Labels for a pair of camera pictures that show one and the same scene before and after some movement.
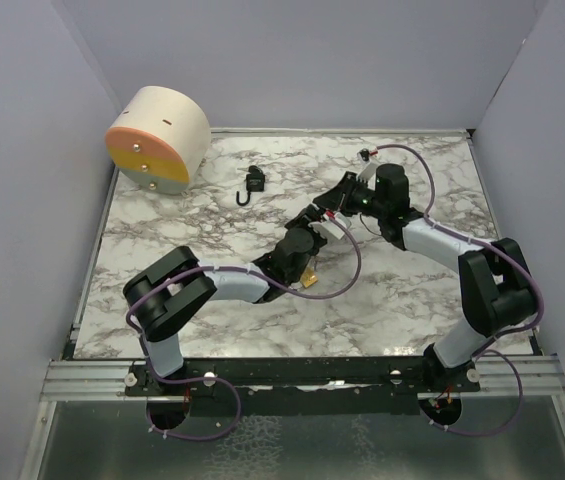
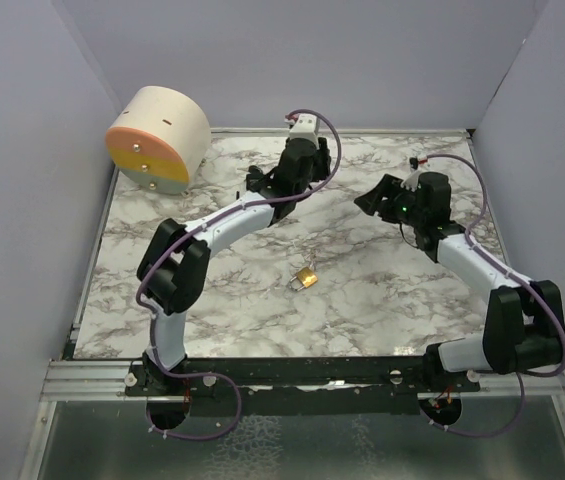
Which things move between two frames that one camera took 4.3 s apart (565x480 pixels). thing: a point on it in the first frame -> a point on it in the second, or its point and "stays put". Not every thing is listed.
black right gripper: [339, 196] -> [374, 202]
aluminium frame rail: [90, 380] stays put
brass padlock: [308, 278] stays put
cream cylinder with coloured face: [159, 139] stays put
